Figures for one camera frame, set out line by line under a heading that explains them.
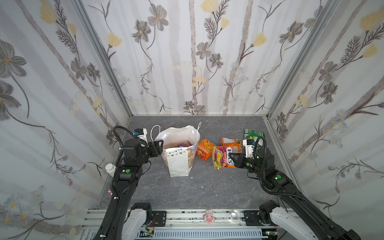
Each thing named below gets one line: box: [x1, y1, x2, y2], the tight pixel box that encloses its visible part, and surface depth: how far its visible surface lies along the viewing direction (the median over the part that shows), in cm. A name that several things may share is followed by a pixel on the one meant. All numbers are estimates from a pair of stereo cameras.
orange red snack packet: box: [196, 137, 218, 161], surface depth 100 cm
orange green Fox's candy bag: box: [212, 146, 236, 170], surface depth 81 cm
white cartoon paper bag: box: [150, 122, 202, 177], surface depth 81 cm
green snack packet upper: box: [243, 128, 265, 149], surface depth 109 cm
